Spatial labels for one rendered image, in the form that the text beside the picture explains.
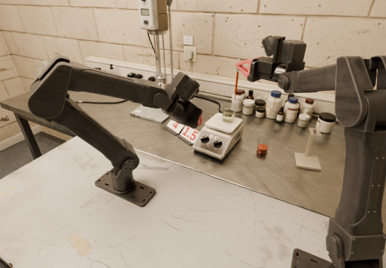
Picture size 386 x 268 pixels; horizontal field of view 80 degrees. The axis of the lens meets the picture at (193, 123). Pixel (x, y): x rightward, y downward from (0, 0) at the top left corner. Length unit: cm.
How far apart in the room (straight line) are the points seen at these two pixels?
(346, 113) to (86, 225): 66
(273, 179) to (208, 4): 93
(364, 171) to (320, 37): 84
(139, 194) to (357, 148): 56
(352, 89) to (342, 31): 79
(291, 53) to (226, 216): 49
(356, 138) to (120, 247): 56
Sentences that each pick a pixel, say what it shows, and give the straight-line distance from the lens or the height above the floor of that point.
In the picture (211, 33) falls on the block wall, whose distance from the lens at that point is 135.
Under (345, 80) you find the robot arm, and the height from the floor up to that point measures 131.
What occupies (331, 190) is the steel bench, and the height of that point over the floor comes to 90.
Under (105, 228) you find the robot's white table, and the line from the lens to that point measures 70.
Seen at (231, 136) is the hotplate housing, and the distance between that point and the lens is 88.
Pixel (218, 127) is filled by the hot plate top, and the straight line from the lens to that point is 89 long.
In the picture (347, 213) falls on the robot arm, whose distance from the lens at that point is 54.
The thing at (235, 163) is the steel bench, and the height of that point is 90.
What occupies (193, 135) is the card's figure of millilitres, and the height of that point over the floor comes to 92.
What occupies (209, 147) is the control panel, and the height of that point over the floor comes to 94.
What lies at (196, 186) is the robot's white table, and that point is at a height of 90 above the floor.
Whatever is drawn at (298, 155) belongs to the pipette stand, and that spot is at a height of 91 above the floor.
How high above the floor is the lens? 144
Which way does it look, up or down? 30 degrees down
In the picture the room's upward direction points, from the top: straight up
